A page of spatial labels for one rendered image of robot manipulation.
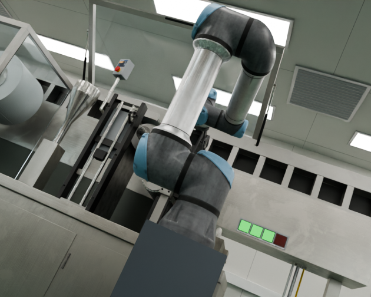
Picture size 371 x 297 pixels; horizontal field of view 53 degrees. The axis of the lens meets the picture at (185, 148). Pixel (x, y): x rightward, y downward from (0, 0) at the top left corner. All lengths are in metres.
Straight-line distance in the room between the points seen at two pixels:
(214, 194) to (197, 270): 0.19
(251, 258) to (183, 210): 3.35
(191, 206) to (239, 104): 0.47
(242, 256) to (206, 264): 3.38
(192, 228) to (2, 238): 0.84
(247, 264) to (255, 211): 2.33
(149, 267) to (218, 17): 0.67
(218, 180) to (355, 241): 1.16
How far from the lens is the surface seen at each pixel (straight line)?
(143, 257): 0.86
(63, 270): 1.41
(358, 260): 1.98
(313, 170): 2.05
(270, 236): 1.91
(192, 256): 0.86
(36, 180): 1.94
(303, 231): 1.94
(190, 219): 0.90
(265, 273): 4.24
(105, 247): 1.37
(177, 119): 0.98
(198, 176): 0.94
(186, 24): 2.01
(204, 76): 1.03
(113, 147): 1.64
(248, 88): 1.20
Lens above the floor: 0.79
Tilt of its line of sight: 19 degrees up
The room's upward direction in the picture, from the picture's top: 25 degrees clockwise
